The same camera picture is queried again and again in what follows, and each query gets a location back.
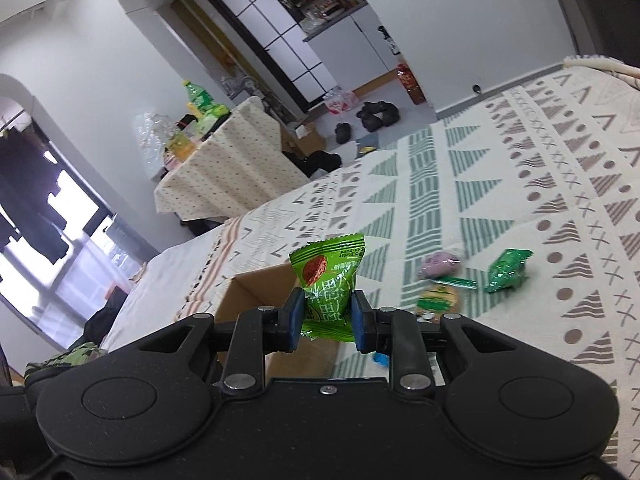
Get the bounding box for bright green snack pack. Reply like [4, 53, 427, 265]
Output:
[290, 233, 367, 342]

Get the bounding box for clear green-edged biscuit pack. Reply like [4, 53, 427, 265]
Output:
[413, 276, 478, 323]

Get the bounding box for brown cardboard box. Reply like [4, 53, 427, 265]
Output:
[214, 263, 338, 379]

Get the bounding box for purple round pastry pack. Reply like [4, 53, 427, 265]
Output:
[419, 252, 461, 280]

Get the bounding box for dark green candy pack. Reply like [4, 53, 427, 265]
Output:
[484, 248, 533, 294]

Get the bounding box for patterned white green bedspread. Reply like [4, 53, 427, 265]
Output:
[103, 58, 639, 479]

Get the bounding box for table with dotted cream cloth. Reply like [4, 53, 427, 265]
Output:
[154, 96, 309, 221]

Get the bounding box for black slippers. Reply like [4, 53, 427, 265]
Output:
[334, 101, 400, 145]

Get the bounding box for green soda bottle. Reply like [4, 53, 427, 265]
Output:
[183, 80, 230, 134]

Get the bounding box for red oil bottle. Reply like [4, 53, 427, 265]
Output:
[397, 62, 426, 105]

